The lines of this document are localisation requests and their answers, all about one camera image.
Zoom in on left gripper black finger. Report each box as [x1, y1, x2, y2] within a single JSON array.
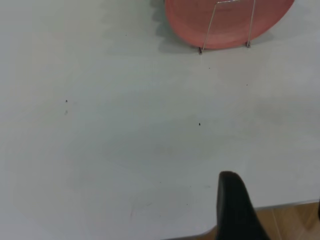
[[216, 171, 271, 240]]

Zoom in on pink round plate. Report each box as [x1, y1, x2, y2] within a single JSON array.
[[164, 0, 295, 50]]

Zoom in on metal wire plate rack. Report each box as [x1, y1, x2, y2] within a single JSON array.
[[197, 0, 256, 55]]

